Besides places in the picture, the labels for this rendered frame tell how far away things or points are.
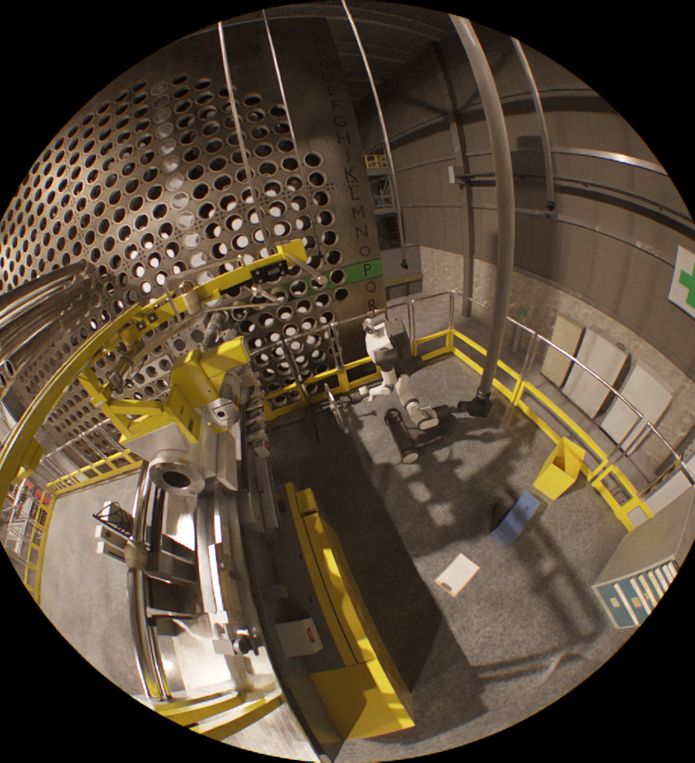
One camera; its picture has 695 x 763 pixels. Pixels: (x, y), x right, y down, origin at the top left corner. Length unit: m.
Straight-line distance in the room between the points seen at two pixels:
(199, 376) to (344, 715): 2.06
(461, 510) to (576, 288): 6.39
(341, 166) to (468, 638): 4.98
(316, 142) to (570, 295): 6.66
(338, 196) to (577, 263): 6.00
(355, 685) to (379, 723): 0.34
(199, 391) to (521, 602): 2.71
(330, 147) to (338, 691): 4.90
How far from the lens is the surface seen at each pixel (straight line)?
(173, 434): 1.22
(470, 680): 2.44
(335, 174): 3.48
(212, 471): 1.37
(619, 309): 7.14
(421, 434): 2.49
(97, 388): 1.25
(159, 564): 1.38
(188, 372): 1.17
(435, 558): 2.20
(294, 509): 1.81
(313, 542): 1.69
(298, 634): 1.48
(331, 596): 1.63
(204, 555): 1.51
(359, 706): 1.80
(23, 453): 0.74
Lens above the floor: 2.17
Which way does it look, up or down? 39 degrees down
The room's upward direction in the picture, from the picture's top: 13 degrees counter-clockwise
